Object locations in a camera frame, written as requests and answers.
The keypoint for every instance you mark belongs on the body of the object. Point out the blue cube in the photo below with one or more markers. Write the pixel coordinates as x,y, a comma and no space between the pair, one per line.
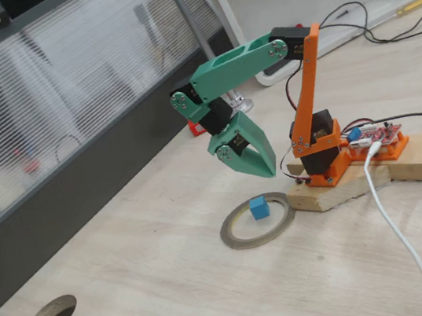
259,209

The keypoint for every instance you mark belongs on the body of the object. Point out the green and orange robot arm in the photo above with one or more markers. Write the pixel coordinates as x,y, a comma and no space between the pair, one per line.
237,66

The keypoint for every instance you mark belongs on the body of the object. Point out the small red box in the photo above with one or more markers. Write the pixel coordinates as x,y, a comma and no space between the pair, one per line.
195,129

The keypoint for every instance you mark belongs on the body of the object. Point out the black power strip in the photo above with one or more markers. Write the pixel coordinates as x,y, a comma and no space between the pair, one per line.
275,70

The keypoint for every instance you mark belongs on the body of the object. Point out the wooden base block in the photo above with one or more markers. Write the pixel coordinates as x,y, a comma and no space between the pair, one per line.
339,194

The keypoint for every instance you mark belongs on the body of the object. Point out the red controller board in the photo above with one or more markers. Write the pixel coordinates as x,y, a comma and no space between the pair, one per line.
382,134

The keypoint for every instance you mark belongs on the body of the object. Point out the orange controller board holder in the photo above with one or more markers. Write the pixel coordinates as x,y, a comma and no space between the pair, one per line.
396,150

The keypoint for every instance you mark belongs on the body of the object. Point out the grey translucent desk partition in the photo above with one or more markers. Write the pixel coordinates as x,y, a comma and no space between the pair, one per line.
47,230

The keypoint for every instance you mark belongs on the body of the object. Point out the black monitor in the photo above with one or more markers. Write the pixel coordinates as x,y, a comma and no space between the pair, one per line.
25,3

